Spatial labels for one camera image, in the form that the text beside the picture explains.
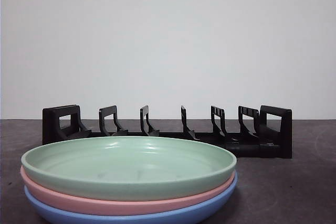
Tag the blue plate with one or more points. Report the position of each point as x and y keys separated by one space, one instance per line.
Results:
x=210 y=209

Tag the green plate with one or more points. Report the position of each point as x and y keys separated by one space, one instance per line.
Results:
x=126 y=166

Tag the pink plate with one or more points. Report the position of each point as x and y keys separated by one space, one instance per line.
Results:
x=131 y=204

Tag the black plate rack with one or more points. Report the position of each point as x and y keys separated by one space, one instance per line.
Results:
x=286 y=134

